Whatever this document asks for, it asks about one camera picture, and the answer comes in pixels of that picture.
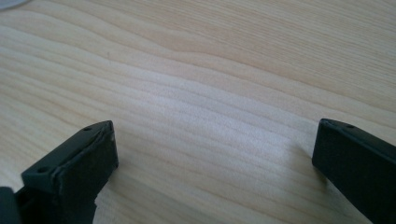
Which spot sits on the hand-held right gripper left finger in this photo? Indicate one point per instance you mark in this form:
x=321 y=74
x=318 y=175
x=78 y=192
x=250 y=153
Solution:
x=77 y=168

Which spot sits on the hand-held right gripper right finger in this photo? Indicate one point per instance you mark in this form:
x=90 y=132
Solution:
x=358 y=165

